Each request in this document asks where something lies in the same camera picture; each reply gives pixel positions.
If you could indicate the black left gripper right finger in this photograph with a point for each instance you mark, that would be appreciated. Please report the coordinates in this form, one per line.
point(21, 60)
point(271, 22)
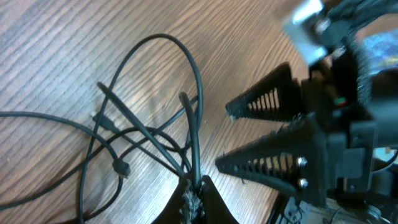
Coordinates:
point(213, 210)

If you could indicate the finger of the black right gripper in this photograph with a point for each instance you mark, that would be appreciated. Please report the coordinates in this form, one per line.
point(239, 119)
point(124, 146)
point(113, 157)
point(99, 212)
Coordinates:
point(276, 97)
point(291, 161)

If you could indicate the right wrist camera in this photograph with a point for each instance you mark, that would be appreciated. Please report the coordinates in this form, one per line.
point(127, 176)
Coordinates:
point(313, 32)

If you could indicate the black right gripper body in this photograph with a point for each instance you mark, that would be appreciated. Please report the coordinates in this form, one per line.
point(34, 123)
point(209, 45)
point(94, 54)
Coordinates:
point(344, 132)

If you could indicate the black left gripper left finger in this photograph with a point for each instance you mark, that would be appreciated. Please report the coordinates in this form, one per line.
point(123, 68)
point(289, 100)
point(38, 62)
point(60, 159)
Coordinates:
point(180, 209)

